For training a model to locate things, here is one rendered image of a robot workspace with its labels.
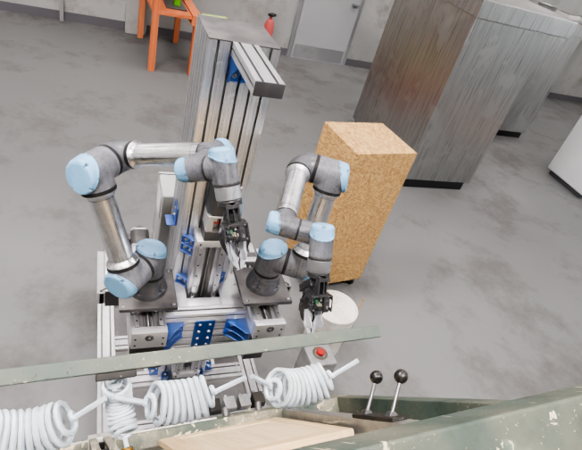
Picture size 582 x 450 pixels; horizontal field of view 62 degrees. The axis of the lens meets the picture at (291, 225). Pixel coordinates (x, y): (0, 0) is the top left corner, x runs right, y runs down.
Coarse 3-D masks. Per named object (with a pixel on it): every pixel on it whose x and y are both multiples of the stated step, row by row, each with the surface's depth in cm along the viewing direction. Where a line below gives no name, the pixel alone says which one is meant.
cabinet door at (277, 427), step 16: (208, 432) 164; (224, 432) 160; (240, 432) 155; (256, 432) 150; (272, 432) 146; (288, 432) 142; (304, 432) 137; (320, 432) 132; (336, 432) 129; (352, 432) 131; (176, 448) 138; (192, 448) 134; (208, 448) 133; (224, 448) 129; (240, 448) 126; (256, 448) 121; (272, 448) 121; (288, 448) 123
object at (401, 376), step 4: (396, 372) 127; (400, 372) 127; (404, 372) 127; (396, 376) 127; (400, 376) 126; (404, 376) 126; (396, 380) 127; (400, 380) 126; (404, 380) 126; (400, 384) 127; (396, 388) 126; (396, 392) 126; (396, 396) 125; (396, 400) 125; (392, 404) 124; (392, 408) 124; (388, 412) 123; (392, 412) 122; (388, 416) 123
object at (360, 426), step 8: (296, 408) 181; (288, 416) 177; (296, 416) 170; (304, 416) 164; (312, 416) 159; (320, 416) 153; (328, 416) 149; (336, 416) 145; (344, 416) 141; (352, 416) 139; (328, 424) 149; (336, 424) 145; (344, 424) 140; (352, 424) 136; (360, 424) 132; (368, 424) 129; (376, 424) 125; (384, 424) 122; (392, 424) 119; (400, 424) 116; (360, 432) 132
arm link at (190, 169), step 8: (200, 152) 142; (184, 160) 138; (192, 160) 137; (200, 160) 136; (176, 168) 139; (184, 168) 137; (192, 168) 136; (200, 168) 135; (176, 176) 140; (184, 176) 138; (192, 176) 137; (200, 176) 136
